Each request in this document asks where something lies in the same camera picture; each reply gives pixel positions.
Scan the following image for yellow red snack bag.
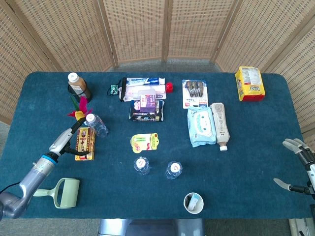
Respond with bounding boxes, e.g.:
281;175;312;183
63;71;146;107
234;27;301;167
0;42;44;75
235;66;266;102

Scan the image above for red yellow spice box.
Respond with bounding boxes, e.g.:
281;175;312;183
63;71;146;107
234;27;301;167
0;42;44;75
74;127;95;160

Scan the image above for woven bamboo folding screen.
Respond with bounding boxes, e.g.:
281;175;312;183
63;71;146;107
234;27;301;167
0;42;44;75
0;0;315;168

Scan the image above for light blue wet wipes pack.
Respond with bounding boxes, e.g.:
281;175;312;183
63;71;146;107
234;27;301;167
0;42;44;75
187;106;217;148

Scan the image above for black sanitary pad pack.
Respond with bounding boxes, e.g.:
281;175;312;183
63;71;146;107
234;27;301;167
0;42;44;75
128;99;164;122

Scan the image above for clear unlabelled water bottle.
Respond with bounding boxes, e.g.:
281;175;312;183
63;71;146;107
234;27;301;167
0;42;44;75
85;114;109;138

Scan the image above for white paper cup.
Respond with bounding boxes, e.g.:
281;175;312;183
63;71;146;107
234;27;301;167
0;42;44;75
184;192;204;214

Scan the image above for grey-tipped silver right robot hand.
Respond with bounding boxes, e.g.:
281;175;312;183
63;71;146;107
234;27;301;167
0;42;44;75
273;138;315;196

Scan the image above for yellow flat box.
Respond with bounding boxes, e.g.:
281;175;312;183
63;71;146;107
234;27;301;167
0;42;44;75
74;127;96;162

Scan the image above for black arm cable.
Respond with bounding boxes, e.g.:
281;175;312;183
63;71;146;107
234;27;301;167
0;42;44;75
0;181;22;195

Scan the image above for purple small box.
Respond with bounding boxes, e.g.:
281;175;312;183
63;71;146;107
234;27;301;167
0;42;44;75
139;94;157;113

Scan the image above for blue white sachet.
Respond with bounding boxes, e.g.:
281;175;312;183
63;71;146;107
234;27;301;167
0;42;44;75
189;193;201;211

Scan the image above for beige milk tea bottle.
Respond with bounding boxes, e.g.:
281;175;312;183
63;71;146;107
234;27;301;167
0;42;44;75
209;102;231;151

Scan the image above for yellow blister pack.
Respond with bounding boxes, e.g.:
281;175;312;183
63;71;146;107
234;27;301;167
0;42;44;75
130;132;159;154

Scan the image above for black-fingered silver left robot hand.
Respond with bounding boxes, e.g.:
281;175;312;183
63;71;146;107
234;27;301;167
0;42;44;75
49;115;91;157

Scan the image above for clear water bottle red label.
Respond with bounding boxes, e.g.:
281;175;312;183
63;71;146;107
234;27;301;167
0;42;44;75
133;156;151;176
165;161;183;180

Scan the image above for brown tea bottle white cap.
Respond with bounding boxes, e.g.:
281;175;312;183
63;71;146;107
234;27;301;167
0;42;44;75
67;72;92;99

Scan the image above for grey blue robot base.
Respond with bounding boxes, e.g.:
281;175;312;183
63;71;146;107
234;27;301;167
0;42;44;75
98;218;205;236

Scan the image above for colourful feather shuttlecock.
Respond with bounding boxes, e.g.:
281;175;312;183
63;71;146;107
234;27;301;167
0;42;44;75
67;96;94;123

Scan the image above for blue white toothpaste box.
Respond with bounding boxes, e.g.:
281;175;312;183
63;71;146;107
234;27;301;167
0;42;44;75
122;77;166;86

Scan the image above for pale green lint roller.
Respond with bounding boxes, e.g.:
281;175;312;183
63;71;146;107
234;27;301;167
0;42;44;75
33;177;81;209

